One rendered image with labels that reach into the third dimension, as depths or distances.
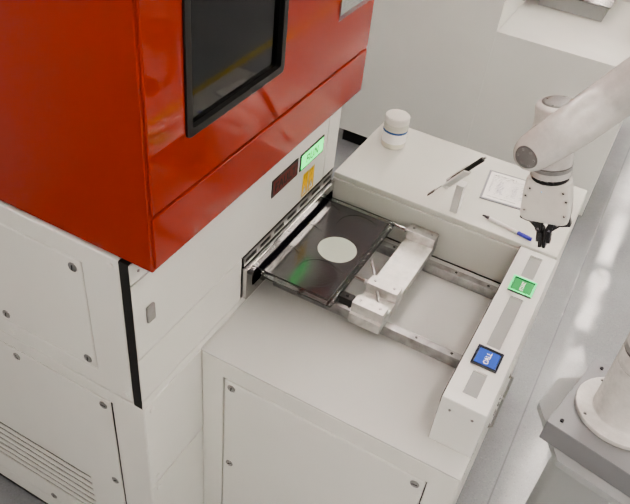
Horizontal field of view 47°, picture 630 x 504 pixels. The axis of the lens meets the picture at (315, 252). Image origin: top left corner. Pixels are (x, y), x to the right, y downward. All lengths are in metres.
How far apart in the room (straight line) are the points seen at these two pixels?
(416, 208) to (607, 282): 1.70
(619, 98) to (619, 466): 0.71
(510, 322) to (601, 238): 2.10
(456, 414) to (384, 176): 0.76
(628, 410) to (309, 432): 0.66
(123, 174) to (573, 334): 2.32
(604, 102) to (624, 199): 2.68
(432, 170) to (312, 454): 0.85
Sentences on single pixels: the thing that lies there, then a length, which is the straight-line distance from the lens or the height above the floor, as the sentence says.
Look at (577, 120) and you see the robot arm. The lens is 1.39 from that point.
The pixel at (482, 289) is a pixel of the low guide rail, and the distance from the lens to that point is 1.88.
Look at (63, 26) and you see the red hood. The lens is 1.09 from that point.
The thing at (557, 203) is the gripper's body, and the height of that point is 1.22.
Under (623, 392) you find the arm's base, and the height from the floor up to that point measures 0.98.
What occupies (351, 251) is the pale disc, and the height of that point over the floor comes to 0.90.
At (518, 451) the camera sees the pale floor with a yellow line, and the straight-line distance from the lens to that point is 2.67.
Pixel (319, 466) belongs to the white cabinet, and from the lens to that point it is 1.72.
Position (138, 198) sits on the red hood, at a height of 1.37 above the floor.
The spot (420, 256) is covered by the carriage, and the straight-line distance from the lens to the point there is 1.87.
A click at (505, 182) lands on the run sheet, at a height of 0.97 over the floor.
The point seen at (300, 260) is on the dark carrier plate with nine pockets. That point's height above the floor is 0.90.
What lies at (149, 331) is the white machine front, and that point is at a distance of 1.42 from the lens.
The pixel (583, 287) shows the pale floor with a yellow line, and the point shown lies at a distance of 3.38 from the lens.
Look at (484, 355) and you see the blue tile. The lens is 1.55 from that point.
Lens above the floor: 2.06
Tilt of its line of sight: 41 degrees down
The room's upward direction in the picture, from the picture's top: 7 degrees clockwise
